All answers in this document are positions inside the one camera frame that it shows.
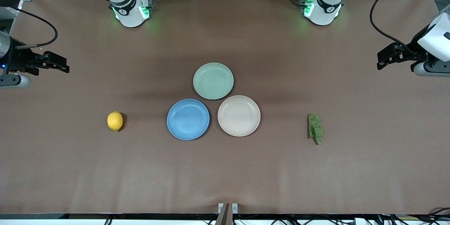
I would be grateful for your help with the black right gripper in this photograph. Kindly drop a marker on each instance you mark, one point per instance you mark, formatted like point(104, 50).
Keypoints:
point(17, 59)

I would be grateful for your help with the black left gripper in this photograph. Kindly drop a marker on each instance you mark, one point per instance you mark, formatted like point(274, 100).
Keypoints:
point(417, 52)

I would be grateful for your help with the yellow lemon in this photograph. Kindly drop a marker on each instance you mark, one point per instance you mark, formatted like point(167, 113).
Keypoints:
point(115, 121)

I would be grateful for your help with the green lettuce leaf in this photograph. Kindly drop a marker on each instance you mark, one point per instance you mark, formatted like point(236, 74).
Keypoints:
point(315, 129)

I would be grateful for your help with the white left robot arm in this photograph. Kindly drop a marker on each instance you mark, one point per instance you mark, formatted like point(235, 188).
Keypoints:
point(323, 10)

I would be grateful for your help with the blue round plate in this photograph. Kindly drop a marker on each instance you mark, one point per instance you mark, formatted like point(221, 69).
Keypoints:
point(188, 119)

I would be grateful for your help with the black table edge trim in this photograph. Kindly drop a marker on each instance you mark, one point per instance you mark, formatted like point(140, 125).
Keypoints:
point(52, 216)

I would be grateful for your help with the green round plate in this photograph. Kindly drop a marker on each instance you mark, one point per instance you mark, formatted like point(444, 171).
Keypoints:
point(213, 81)

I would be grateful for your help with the beige round plate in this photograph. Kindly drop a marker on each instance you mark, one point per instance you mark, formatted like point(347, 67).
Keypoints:
point(239, 116)

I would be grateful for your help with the brown table cover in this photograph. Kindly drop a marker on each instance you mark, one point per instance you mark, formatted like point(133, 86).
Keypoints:
point(225, 168)

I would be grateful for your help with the white metal mounting bracket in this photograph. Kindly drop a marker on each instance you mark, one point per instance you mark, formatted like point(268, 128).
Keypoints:
point(220, 208)

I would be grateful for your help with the grey camera mast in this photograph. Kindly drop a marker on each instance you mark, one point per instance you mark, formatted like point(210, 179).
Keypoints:
point(225, 218)

